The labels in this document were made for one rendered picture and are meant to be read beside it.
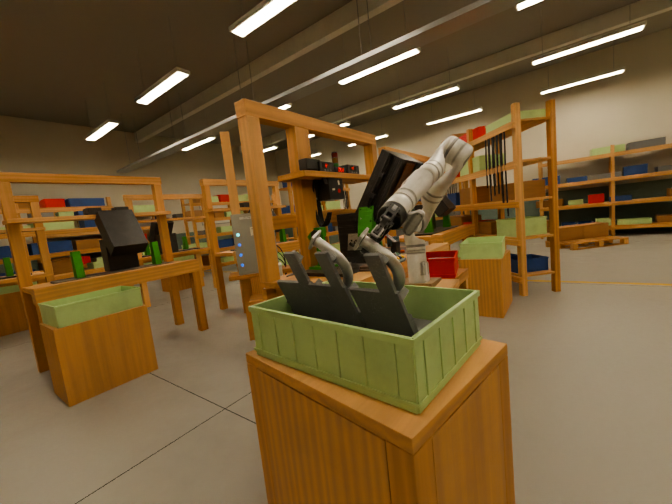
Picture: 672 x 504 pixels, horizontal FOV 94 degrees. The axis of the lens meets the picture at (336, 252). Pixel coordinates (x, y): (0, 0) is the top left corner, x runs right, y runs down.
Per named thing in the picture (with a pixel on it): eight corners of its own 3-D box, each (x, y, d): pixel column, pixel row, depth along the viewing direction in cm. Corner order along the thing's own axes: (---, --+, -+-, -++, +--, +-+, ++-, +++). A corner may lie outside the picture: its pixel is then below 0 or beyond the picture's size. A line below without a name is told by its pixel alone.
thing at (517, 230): (519, 297, 384) (510, 94, 358) (442, 268, 613) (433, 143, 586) (561, 291, 388) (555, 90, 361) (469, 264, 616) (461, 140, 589)
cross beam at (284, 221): (369, 217, 299) (369, 207, 298) (265, 231, 196) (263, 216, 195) (365, 217, 302) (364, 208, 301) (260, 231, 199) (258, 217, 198)
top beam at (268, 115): (376, 145, 294) (375, 135, 293) (246, 114, 176) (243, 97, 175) (368, 147, 300) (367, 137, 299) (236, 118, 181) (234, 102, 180)
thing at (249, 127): (385, 247, 305) (376, 145, 294) (269, 282, 187) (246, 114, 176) (377, 247, 310) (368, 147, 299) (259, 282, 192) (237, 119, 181)
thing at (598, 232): (594, 241, 729) (594, 222, 724) (628, 243, 649) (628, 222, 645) (545, 247, 723) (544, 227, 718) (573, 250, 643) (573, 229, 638)
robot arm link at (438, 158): (422, 153, 100) (445, 167, 98) (453, 129, 116) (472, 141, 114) (410, 176, 107) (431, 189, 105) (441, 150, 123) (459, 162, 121)
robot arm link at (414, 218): (424, 216, 82) (432, 204, 85) (388, 193, 83) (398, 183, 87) (409, 238, 89) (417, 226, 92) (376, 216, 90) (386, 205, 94)
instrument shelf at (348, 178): (375, 179, 267) (375, 175, 267) (305, 176, 196) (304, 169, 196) (351, 184, 282) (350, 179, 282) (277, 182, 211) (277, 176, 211)
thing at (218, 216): (283, 258, 1086) (274, 193, 1061) (195, 278, 831) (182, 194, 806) (272, 258, 1119) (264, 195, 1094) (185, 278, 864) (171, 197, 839)
